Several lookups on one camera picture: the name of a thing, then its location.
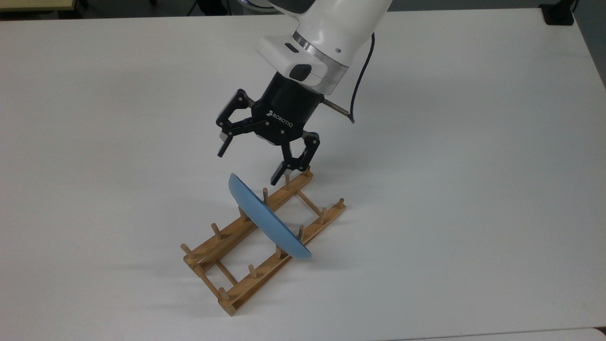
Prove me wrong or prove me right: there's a wooden peg plate rack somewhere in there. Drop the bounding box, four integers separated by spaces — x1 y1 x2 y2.
180 165 346 316

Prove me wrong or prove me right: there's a blue round plate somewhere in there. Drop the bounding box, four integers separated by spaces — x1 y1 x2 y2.
228 172 313 260

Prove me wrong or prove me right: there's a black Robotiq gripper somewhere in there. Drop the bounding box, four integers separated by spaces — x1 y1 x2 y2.
216 74 325 186

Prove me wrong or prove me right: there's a black box at table corner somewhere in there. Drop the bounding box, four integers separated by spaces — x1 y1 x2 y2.
539 0 576 26

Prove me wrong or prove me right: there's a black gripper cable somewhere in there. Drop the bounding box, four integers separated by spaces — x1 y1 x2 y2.
323 32 375 125

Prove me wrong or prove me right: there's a light wooden furniture edge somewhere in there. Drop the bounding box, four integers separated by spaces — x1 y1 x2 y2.
0 0 77 12

